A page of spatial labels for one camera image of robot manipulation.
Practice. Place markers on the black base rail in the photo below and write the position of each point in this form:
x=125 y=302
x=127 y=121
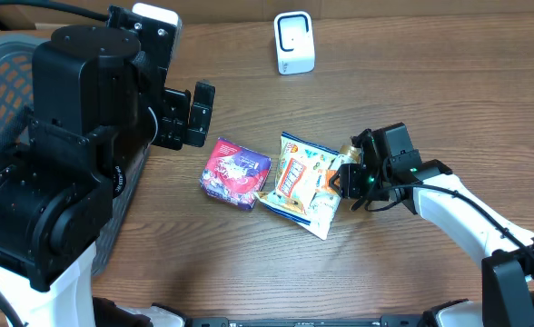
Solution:
x=388 y=320

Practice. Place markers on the red purple pad pack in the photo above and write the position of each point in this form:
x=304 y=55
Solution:
x=234 y=174

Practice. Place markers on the grey plastic basket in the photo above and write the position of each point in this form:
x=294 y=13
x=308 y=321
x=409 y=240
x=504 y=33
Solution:
x=16 y=92

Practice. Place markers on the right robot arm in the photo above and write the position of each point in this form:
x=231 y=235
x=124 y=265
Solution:
x=390 y=169

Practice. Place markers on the white tube gold cap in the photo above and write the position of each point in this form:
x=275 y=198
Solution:
x=326 y=200

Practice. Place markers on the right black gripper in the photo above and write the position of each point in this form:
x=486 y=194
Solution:
x=347 y=173

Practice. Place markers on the orange Kleenex tissue pack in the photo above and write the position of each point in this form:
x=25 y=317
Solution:
x=332 y=184

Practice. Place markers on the white barcode scanner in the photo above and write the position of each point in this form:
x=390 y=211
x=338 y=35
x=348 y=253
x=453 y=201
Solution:
x=294 y=42

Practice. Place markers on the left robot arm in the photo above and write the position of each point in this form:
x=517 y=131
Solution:
x=99 y=94

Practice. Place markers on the yellow snack bag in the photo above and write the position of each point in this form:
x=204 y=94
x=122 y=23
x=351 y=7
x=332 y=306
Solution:
x=297 y=173

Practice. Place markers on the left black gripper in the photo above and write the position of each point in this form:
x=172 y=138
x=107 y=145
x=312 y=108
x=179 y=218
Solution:
x=177 y=104

